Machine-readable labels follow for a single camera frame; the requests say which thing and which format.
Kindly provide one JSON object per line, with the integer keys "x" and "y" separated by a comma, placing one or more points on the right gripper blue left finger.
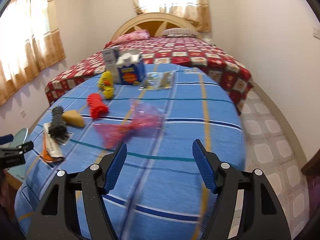
{"x": 115, "y": 167}

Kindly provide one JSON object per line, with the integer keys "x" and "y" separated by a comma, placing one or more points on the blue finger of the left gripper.
{"x": 6, "y": 139}
{"x": 25, "y": 147}

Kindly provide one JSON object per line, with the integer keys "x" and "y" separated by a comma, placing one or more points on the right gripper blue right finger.
{"x": 205, "y": 169}

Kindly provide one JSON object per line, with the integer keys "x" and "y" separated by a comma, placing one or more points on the orange white snack wrapper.
{"x": 52, "y": 152}

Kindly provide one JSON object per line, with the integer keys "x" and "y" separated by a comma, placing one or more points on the yellow sponge wedge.
{"x": 73, "y": 118}

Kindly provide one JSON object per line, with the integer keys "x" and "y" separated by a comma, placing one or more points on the pink plastic bag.
{"x": 144, "y": 117}

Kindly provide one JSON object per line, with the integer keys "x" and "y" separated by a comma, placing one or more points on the red foam net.
{"x": 97, "y": 107}

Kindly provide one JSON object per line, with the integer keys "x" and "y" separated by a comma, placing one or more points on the light blue trash bin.
{"x": 18, "y": 172}

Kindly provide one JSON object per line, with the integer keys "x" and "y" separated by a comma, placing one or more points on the blue plaid blanket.
{"x": 159, "y": 193}

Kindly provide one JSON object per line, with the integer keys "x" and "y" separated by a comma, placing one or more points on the yellow crumpled plastic wrapper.
{"x": 105, "y": 84}

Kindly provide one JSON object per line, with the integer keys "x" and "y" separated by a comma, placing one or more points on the clear gold packet right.
{"x": 165, "y": 80}

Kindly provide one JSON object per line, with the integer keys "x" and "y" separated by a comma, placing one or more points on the clear gold packet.
{"x": 165, "y": 80}
{"x": 151, "y": 81}

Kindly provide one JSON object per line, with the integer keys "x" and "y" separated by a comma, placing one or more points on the clear gold packet left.
{"x": 151, "y": 81}

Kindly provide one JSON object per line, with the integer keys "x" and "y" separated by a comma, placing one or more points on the white far blanket label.
{"x": 190, "y": 71}

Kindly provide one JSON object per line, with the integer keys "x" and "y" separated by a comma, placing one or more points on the blue milk carton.
{"x": 130, "y": 67}

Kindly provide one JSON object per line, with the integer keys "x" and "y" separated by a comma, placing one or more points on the left window curtain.
{"x": 30, "y": 43}

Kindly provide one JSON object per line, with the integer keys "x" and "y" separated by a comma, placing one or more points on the grey white tall carton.
{"x": 110, "y": 57}

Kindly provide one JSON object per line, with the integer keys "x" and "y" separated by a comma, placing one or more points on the red patterned bed cover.
{"x": 223, "y": 68}

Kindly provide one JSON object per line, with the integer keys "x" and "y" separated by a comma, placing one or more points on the pink pillow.
{"x": 133, "y": 36}

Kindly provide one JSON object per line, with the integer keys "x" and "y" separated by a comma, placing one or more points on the striped pillow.
{"x": 180, "y": 32}

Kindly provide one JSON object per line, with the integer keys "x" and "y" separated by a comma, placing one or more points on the cream wooden headboard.
{"x": 155, "y": 23}

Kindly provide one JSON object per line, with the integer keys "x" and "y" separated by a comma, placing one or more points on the white wall switch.
{"x": 316, "y": 33}

